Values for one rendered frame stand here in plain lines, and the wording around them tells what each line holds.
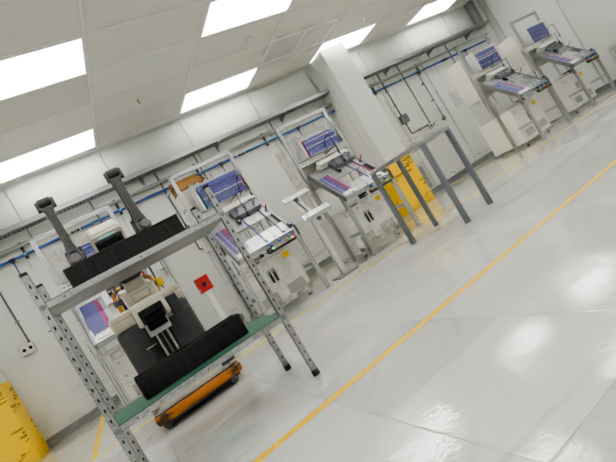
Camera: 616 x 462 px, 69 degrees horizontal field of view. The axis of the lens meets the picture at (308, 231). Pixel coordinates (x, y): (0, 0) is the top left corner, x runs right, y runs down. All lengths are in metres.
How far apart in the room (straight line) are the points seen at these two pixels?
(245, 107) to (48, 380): 4.58
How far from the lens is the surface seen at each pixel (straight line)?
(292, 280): 4.98
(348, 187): 5.27
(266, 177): 6.99
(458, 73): 8.12
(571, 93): 9.08
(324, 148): 5.74
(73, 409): 6.35
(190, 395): 3.18
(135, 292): 3.21
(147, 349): 3.41
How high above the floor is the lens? 0.66
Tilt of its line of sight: level
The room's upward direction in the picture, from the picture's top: 31 degrees counter-clockwise
